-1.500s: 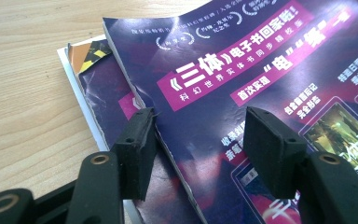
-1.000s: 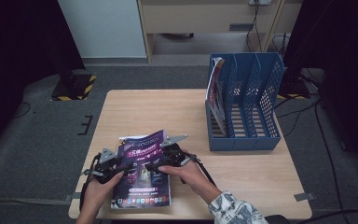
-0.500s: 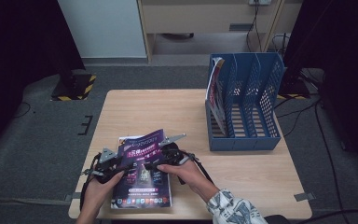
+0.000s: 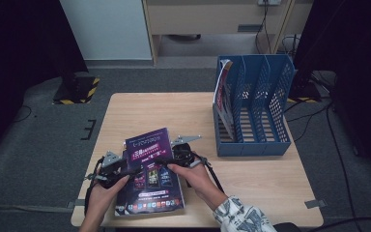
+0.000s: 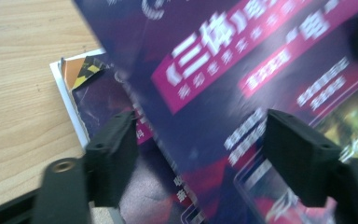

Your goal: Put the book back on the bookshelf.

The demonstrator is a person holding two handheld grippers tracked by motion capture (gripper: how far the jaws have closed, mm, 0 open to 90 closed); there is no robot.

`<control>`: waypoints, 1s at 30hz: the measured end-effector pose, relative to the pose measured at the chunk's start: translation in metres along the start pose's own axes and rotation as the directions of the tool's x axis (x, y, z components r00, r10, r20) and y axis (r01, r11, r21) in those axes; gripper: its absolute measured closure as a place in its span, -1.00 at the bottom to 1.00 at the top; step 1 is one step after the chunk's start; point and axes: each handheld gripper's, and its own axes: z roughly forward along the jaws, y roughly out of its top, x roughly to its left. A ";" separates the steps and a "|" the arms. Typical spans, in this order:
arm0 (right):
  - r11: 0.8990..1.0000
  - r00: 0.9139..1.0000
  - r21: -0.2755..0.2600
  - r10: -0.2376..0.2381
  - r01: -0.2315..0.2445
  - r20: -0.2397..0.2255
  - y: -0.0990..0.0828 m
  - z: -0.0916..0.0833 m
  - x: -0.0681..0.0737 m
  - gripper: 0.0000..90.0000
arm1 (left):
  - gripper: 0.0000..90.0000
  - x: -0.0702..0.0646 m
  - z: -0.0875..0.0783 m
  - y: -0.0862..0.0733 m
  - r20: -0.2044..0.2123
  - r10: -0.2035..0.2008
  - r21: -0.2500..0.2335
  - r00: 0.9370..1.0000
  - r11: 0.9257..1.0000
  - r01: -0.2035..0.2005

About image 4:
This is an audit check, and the grey tape piece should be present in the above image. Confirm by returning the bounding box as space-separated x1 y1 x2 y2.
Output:
66 198 86 209
303 198 328 210

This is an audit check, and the black floor tape mark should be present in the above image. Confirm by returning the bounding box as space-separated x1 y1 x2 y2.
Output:
79 119 98 141

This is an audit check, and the black and red magazine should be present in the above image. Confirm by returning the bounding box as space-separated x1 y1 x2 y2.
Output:
213 58 240 142

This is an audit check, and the black power cable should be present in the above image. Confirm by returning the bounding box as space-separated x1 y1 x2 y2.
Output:
254 3 273 55

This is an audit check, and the blue plastic file rack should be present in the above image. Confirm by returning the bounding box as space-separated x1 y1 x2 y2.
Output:
212 53 297 158

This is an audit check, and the purple magazine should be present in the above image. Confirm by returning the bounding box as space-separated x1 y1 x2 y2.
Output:
114 127 186 218

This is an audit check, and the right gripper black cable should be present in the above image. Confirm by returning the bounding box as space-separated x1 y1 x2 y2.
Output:
191 151 226 194

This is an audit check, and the white power strip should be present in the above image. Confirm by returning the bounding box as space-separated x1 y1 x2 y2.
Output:
257 0 282 7

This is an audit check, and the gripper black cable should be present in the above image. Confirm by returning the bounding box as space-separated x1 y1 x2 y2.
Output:
83 156 106 216
191 151 226 194

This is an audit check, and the person's right hand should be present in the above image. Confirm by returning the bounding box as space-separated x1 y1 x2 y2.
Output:
167 163 220 203

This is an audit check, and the black striped stand base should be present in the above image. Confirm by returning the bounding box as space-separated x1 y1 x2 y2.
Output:
51 75 101 105
286 78 324 104

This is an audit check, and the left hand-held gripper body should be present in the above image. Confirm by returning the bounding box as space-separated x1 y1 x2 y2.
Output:
84 150 133 189

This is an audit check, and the beige wooden desk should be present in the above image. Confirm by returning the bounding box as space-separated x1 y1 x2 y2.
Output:
141 0 313 67

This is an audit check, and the long black floor cable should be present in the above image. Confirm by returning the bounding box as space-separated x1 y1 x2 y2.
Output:
325 96 357 226

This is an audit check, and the white cabinet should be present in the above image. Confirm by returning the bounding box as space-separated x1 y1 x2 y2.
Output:
59 0 153 61

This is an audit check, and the black looped cable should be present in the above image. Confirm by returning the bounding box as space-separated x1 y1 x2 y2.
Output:
280 33 301 56

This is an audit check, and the person's left hand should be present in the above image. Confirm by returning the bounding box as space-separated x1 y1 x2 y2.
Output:
84 175 130 223

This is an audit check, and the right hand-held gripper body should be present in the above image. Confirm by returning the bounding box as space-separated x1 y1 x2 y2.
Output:
170 134 204 168

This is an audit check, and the grey floor tape strip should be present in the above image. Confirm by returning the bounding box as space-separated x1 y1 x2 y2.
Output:
0 204 75 214

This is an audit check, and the black curtain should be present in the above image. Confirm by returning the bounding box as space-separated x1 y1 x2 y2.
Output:
0 0 89 168
292 0 371 186

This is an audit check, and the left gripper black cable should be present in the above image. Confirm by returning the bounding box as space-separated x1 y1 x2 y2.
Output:
83 156 106 216

